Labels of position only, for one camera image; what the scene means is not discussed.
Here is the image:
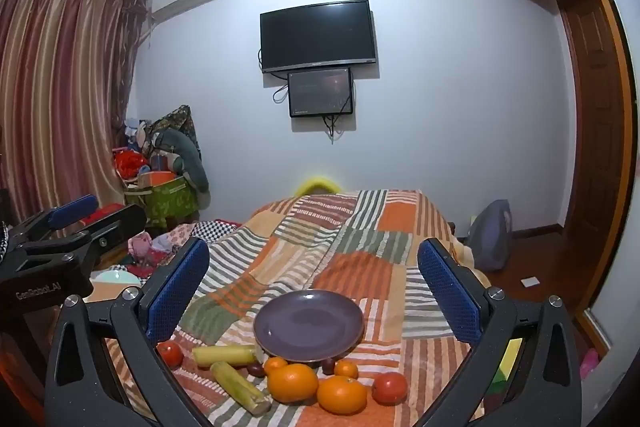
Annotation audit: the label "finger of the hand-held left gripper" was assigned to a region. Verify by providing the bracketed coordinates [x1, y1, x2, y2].
[15, 204, 148, 275]
[7, 194, 98, 253]

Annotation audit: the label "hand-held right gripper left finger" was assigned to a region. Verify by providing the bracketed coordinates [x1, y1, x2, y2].
[44, 236, 211, 427]

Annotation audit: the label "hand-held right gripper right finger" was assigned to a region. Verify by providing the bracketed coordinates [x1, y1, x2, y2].
[417, 237, 583, 427]

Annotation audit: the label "red tomato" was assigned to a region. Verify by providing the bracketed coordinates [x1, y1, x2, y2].
[157, 340, 184, 369]

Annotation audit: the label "red apple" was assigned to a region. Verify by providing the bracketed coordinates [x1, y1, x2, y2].
[371, 372, 408, 405]

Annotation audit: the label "purple round plate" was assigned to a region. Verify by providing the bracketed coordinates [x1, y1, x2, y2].
[253, 289, 365, 364]

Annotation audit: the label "large orange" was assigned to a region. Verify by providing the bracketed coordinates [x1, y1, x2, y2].
[316, 375, 368, 415]
[266, 363, 319, 404]

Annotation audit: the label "red cloth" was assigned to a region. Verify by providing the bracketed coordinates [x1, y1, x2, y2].
[82, 204, 123, 225]

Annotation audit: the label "pink clothing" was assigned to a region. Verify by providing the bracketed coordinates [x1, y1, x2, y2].
[127, 232, 171, 265]

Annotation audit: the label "green patterned box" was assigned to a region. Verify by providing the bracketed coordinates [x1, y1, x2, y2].
[124, 177, 201, 228]

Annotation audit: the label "light green round lid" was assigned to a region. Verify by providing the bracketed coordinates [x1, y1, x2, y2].
[92, 269, 143, 288]

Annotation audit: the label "floral bed sheet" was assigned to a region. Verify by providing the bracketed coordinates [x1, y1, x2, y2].
[162, 224, 201, 250]

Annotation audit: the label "orange box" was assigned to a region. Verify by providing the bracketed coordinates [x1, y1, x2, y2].
[137, 171, 178, 190]

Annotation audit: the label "red plastic bag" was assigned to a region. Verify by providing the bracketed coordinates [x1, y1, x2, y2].
[114, 148, 151, 180]

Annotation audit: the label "grey bag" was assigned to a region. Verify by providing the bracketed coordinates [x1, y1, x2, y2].
[465, 199, 513, 273]

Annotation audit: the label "checkered cloth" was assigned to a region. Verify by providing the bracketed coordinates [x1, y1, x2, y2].
[192, 219, 243, 240]

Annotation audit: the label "yellow bed sheet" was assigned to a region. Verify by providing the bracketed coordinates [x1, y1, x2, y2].
[500, 339, 523, 383]

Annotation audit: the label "grey plush toy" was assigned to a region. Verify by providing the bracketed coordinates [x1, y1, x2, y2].
[155, 128, 210, 192]

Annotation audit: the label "striped brown curtain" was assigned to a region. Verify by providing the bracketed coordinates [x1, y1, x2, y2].
[0, 0, 151, 228]

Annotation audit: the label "dark floral cloth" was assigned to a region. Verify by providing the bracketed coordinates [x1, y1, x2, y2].
[147, 105, 201, 158]

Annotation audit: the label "striped patchwork blanket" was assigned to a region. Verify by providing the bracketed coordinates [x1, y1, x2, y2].
[100, 189, 488, 427]

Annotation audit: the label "pink object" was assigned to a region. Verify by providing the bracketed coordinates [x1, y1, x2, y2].
[580, 347, 601, 380]

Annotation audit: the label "yellow round object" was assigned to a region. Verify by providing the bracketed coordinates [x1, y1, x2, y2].
[294, 176, 342, 198]

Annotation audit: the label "brown wooden door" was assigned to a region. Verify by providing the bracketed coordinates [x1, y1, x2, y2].
[554, 0, 626, 303]

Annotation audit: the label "small black monitor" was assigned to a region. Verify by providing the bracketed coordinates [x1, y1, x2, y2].
[287, 67, 354, 118]

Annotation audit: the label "black monitor cables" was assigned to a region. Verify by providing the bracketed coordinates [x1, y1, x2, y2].
[322, 114, 346, 145]

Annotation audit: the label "black wall television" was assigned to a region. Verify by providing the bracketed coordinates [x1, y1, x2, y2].
[259, 0, 377, 74]

